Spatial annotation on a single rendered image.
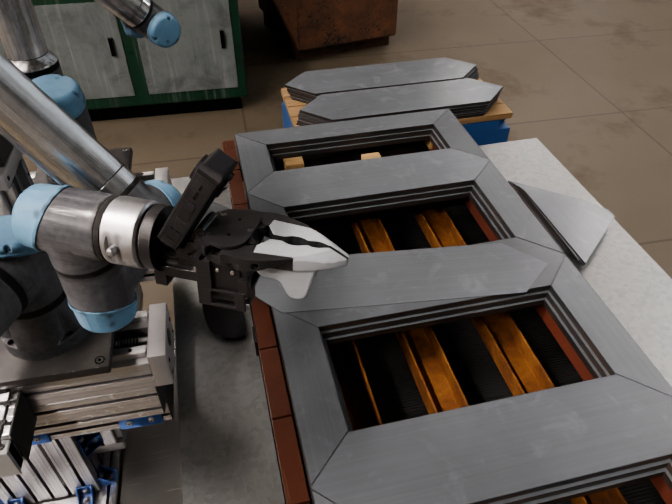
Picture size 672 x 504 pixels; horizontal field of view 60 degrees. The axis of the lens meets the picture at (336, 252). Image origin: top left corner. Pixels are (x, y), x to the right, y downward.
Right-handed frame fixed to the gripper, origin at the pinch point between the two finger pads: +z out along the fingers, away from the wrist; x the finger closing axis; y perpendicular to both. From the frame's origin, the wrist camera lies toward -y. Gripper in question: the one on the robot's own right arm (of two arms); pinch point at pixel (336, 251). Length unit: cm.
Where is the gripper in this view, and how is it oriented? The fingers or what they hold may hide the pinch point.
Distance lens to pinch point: 58.7
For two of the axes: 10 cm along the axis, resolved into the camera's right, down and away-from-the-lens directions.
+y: -0.4, 8.2, 5.7
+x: -2.4, 5.5, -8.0
